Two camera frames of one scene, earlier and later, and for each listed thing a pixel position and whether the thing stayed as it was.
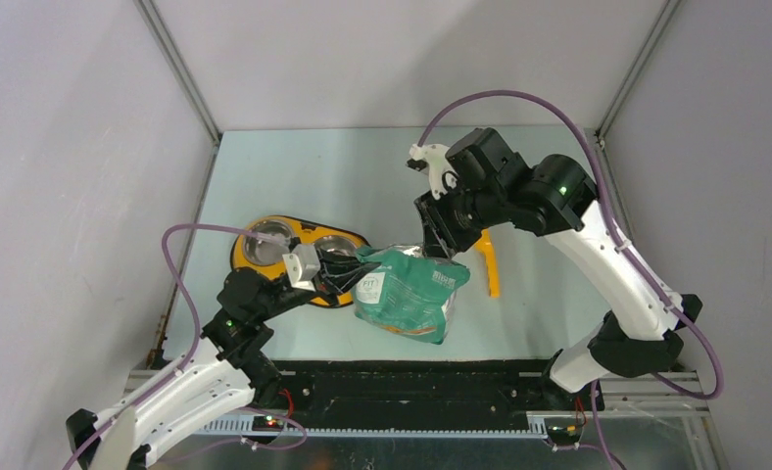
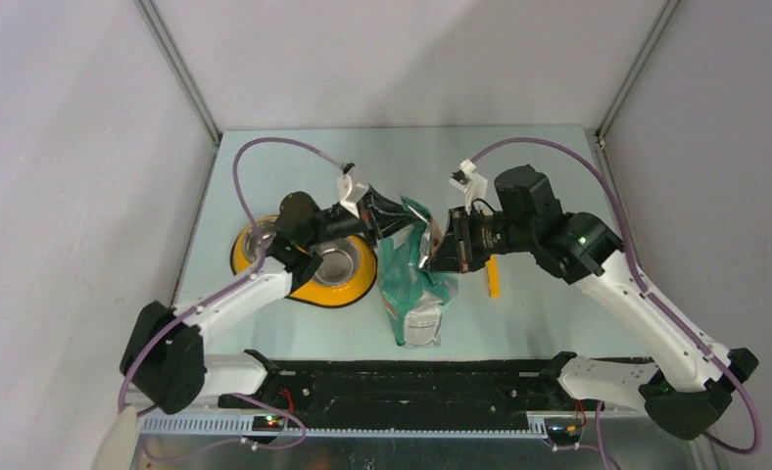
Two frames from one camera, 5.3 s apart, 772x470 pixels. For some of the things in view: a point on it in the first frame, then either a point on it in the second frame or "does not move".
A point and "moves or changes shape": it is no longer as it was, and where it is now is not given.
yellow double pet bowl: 259,245 does not move
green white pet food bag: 408,295 moves or changes shape
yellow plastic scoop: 485,246 does not move
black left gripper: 331,286 → 372,222
